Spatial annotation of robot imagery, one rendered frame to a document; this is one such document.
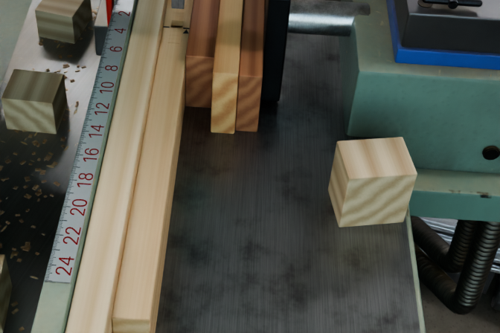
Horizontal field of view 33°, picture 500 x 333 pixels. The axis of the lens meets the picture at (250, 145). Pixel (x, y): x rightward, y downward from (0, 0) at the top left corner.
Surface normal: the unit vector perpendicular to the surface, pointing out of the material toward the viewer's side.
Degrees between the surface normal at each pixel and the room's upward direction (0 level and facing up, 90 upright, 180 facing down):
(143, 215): 0
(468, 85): 90
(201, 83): 90
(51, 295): 0
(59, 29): 90
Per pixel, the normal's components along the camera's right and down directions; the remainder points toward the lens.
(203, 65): -0.04, 0.70
